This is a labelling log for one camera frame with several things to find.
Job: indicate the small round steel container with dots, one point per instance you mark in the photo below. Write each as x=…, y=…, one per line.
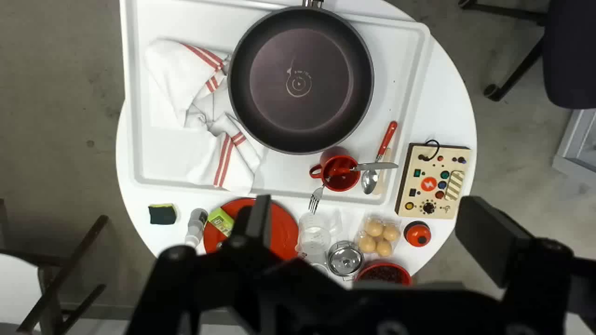
x=345, y=257

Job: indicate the silver metal fork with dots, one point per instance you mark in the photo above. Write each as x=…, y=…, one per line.
x=317, y=199

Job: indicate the white plastic tray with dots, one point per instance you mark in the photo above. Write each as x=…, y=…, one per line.
x=155, y=162

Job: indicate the clear plastic cup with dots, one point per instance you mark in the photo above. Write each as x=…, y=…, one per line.
x=317, y=235

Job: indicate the black and green sponge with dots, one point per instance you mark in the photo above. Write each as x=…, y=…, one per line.
x=160, y=214

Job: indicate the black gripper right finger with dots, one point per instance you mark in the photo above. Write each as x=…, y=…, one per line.
x=490, y=238

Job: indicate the silver metal knife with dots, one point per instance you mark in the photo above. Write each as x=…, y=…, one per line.
x=378, y=166

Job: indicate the green rectangular block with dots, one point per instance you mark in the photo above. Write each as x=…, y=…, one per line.
x=218, y=218

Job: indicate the wooden button toy board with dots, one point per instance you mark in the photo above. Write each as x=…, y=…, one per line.
x=434, y=186

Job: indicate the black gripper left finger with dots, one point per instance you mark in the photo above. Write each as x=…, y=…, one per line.
x=261, y=224

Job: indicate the small red disc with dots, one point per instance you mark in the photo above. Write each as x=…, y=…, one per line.
x=417, y=235

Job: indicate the grey shaker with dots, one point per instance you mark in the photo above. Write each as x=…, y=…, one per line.
x=196, y=224

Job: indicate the dark nonstick frying pan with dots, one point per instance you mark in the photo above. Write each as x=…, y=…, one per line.
x=298, y=80

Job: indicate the red bowl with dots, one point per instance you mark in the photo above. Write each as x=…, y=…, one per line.
x=382, y=274

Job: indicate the black office chair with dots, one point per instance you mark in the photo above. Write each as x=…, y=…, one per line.
x=570, y=56

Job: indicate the red round plate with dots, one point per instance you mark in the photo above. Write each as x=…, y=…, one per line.
x=281, y=229

